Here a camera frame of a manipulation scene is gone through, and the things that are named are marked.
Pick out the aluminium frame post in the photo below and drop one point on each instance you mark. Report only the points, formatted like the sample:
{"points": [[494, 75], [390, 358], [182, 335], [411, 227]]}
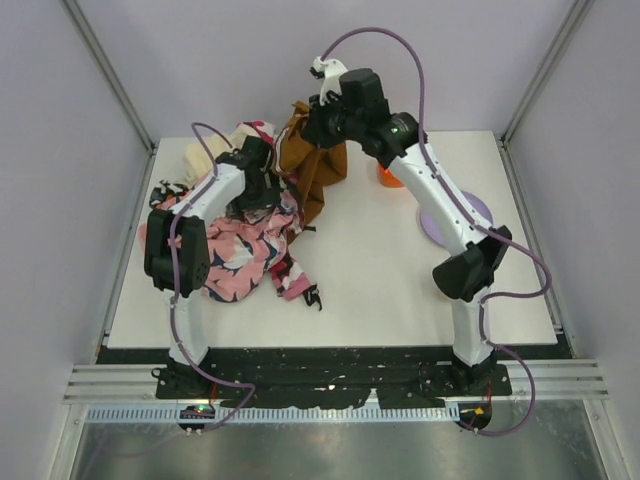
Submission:
{"points": [[100, 57], [570, 25]]}

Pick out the orange plastic cup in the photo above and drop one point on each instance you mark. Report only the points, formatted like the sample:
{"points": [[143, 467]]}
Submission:
{"points": [[387, 179]]}

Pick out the dark patterned cloth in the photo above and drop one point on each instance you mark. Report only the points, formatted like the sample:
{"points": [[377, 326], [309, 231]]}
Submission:
{"points": [[165, 194]]}

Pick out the left aluminium frame post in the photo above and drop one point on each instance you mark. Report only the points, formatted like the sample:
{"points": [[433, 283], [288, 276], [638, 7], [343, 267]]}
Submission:
{"points": [[100, 57]]}

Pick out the cream cloth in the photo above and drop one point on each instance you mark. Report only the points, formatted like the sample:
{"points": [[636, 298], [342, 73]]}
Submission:
{"points": [[195, 159]]}

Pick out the right aluminium frame post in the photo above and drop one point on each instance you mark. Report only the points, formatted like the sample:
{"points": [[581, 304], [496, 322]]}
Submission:
{"points": [[570, 25]]}

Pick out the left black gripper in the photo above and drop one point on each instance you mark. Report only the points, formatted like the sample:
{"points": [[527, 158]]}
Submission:
{"points": [[262, 195]]}

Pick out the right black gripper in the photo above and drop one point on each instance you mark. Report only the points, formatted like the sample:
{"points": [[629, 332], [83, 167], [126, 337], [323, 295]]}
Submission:
{"points": [[315, 128]]}

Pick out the purple plastic plate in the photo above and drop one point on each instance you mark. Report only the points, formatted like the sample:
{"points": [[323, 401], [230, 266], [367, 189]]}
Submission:
{"points": [[432, 231]]}

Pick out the pink camouflage cloth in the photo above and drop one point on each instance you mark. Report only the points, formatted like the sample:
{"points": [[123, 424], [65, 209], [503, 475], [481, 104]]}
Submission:
{"points": [[296, 164]]}

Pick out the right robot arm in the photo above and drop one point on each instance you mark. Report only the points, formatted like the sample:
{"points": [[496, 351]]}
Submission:
{"points": [[398, 143]]}

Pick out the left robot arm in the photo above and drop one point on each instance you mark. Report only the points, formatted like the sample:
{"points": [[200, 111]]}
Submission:
{"points": [[176, 254]]}

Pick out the aluminium front frame rail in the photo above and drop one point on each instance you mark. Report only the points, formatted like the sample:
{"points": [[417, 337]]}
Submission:
{"points": [[565, 379]]}

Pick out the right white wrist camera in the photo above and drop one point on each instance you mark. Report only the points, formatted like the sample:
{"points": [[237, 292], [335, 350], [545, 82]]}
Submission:
{"points": [[329, 71]]}

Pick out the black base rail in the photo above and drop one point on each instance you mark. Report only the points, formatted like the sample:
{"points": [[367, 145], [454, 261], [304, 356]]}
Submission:
{"points": [[328, 378]]}

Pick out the white slotted cable duct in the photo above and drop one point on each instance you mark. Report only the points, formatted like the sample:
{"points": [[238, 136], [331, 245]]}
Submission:
{"points": [[183, 414]]}

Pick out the brown cloth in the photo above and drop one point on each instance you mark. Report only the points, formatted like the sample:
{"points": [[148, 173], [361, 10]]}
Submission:
{"points": [[320, 165]]}

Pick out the pink shark print cloth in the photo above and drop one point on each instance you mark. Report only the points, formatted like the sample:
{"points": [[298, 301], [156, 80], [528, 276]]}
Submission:
{"points": [[243, 251]]}

